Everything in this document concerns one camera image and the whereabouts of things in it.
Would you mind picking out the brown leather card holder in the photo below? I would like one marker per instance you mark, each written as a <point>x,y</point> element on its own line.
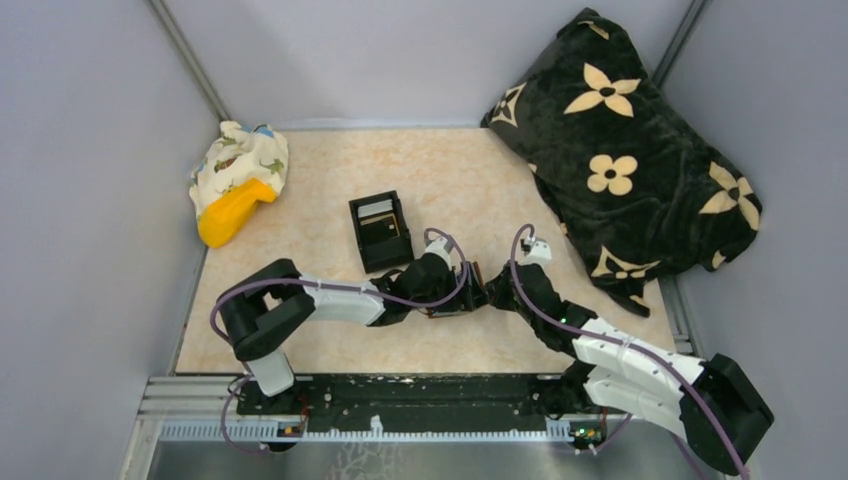
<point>452,310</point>

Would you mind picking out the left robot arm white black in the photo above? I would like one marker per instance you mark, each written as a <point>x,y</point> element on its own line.
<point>260,313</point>

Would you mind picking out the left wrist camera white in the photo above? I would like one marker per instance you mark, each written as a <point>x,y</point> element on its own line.
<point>441,247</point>

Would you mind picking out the black floral plush blanket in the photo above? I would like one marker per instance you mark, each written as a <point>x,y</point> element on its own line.
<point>637,191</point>

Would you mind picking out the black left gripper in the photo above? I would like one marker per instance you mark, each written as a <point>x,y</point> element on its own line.
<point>468,288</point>

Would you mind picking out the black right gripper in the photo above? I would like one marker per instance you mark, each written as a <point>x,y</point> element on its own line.
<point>510,291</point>

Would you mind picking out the black plastic card tray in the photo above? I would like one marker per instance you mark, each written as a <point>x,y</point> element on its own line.
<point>389,254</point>

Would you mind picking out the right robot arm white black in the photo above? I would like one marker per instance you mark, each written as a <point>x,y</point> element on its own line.
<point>711,405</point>

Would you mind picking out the dark card in tray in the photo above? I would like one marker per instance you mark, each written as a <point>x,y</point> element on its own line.
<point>378,228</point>

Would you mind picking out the dinosaur print yellow cloth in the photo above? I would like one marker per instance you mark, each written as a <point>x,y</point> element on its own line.
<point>243,168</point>

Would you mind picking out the aluminium front rail frame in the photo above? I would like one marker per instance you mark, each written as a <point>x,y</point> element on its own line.
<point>186,398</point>

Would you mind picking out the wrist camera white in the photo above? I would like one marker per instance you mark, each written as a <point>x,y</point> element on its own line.
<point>536,251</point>
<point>441,247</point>

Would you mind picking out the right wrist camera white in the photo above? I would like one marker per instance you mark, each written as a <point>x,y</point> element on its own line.
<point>536,251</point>

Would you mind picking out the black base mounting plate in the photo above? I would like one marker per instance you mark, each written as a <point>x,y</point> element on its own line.
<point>432,404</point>

